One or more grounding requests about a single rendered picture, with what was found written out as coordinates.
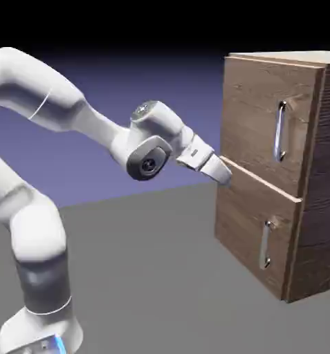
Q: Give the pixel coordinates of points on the brown wooden cabinet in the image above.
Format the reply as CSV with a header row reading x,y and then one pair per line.
x,y
319,193

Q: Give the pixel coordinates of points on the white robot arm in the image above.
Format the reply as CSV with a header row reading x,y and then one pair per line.
x,y
56,102

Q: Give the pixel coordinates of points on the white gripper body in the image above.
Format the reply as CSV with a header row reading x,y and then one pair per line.
x,y
215,168

